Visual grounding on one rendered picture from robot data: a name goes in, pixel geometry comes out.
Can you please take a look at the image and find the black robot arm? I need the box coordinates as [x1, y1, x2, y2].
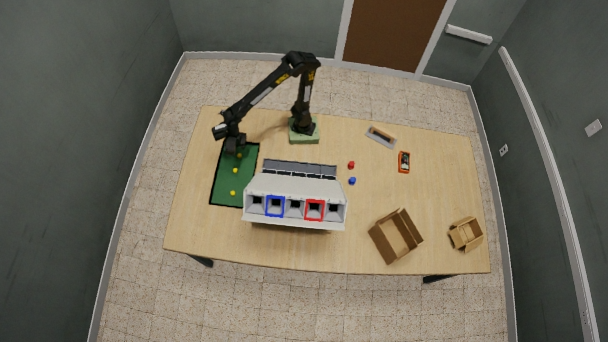
[211, 51, 321, 156]

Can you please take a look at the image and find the red square band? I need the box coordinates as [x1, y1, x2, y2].
[304, 199, 325, 222]

